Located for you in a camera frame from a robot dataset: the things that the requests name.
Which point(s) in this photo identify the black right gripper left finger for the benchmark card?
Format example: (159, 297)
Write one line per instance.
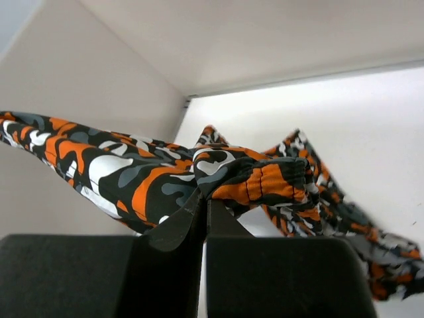
(153, 275)

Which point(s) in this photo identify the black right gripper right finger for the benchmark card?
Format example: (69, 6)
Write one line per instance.
(248, 276)

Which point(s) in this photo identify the orange camouflage shorts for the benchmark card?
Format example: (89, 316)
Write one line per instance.
(141, 181)

